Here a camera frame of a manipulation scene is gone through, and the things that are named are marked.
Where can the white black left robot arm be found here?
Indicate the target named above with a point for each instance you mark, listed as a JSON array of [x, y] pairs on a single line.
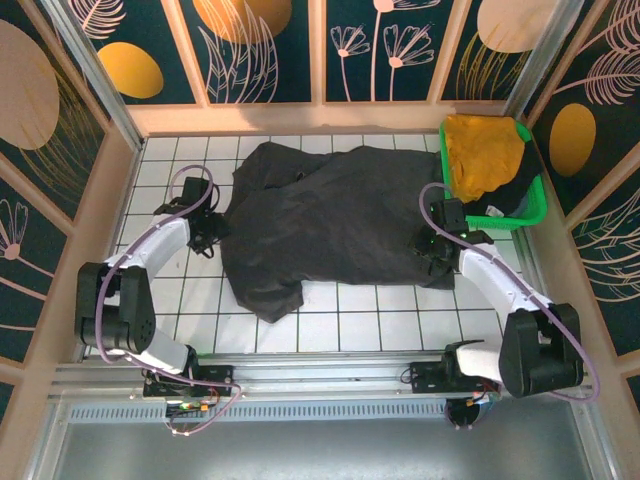
[[165, 240]]

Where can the aluminium frame post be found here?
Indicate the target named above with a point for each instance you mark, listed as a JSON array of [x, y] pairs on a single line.
[[542, 60], [95, 75]]

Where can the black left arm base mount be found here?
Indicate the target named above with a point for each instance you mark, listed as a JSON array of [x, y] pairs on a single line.
[[215, 374]]

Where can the yellow t-shirt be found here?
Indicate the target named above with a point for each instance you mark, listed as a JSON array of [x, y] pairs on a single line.
[[480, 155]]

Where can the black t-shirt with label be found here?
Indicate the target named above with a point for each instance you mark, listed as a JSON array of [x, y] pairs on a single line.
[[520, 182]]

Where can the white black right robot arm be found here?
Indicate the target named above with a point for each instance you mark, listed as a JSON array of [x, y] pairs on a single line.
[[485, 275]]

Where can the green plastic basket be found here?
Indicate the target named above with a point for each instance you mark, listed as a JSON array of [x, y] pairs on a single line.
[[531, 216]]

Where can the dark grey t-shirt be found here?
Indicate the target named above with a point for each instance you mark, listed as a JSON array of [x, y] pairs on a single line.
[[325, 225]]

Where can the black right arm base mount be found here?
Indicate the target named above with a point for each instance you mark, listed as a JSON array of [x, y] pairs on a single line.
[[427, 375]]

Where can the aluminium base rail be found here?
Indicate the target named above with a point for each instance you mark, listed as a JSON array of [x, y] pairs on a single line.
[[320, 365]]

